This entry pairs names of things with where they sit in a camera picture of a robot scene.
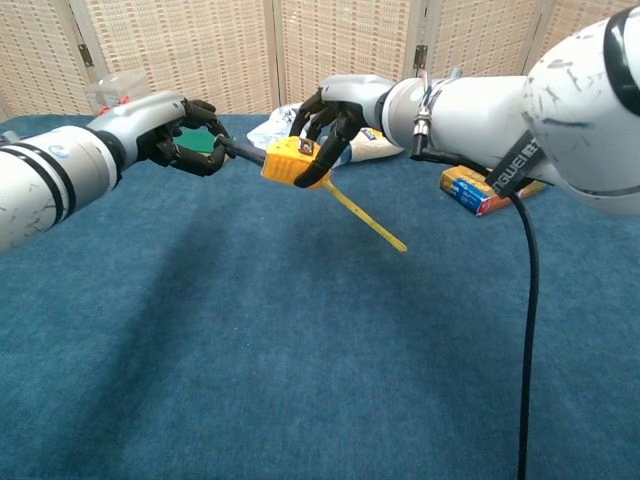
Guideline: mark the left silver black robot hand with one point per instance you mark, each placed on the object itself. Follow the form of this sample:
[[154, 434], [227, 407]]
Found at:
[[145, 120]]

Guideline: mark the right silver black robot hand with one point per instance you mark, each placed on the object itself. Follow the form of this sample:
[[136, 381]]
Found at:
[[355, 95]]

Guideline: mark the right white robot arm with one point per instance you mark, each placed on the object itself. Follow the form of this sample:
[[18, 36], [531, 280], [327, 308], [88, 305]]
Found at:
[[575, 110]]

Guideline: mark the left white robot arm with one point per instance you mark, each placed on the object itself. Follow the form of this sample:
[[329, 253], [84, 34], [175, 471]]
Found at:
[[45, 190]]

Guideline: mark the clear box with red parts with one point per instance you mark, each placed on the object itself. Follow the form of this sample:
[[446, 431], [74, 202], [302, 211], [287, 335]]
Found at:
[[117, 87]]

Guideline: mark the mayonnaise squeeze bottle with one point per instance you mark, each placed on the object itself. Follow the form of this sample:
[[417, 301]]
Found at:
[[370, 146]]

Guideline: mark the green and yellow sponge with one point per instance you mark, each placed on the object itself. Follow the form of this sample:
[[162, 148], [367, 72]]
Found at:
[[197, 140]]

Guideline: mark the metal screen hinge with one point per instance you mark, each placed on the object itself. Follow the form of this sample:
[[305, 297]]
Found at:
[[420, 57], [86, 55]]

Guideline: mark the woven folding screen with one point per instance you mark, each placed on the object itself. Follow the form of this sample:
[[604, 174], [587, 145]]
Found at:
[[200, 50]]

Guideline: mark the crumpled white snack wrapper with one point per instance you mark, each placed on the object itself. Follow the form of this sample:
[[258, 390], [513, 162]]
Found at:
[[270, 131]]

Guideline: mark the yellow and blue carton box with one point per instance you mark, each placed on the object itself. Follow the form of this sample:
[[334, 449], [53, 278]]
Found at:
[[467, 195]]

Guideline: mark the blue table cloth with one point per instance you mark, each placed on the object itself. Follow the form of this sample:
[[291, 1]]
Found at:
[[280, 350]]

